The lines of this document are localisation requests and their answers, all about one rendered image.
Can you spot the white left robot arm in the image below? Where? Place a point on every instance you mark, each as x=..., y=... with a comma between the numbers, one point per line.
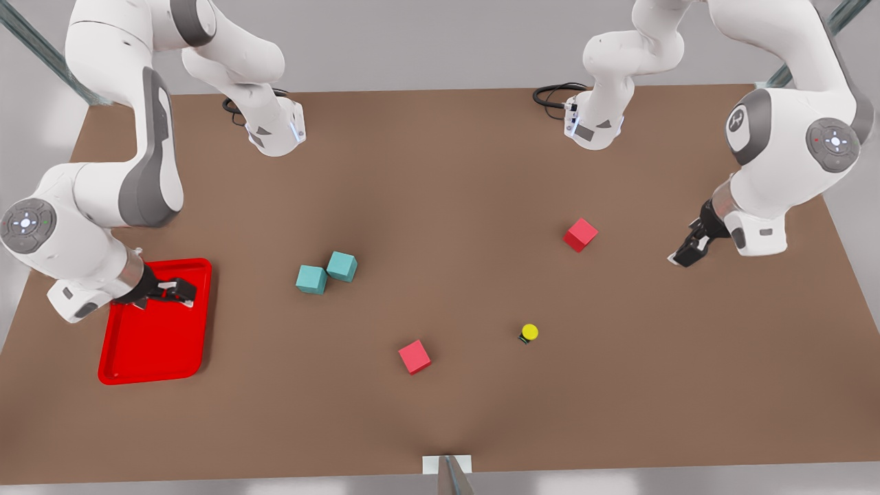
x=784, y=137

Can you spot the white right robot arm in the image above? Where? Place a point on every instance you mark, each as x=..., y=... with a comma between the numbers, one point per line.
x=103, y=185

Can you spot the red plastic tray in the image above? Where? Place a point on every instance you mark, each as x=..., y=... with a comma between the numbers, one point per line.
x=155, y=330

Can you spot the red cube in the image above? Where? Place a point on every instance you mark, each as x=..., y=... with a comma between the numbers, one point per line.
x=414, y=357
x=580, y=234

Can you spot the teal cube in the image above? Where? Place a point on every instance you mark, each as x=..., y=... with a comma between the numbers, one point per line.
x=311, y=280
x=342, y=266

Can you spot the yellow round button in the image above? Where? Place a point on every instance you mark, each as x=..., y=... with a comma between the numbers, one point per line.
x=529, y=333

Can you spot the silver frame post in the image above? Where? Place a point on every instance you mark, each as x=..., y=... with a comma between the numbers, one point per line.
x=815, y=41
x=48, y=51
x=450, y=474

